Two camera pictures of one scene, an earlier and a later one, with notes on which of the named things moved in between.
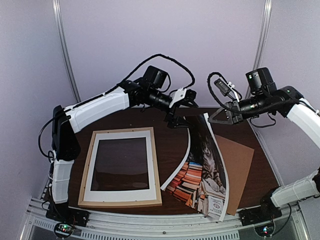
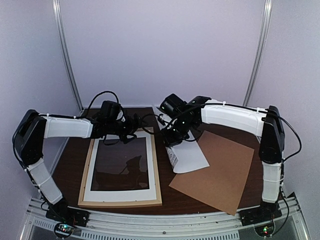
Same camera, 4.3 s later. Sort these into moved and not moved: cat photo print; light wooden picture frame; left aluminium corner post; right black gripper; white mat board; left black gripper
Moved: left black gripper; right black gripper; cat photo print
Not moved: white mat board; left aluminium corner post; light wooden picture frame
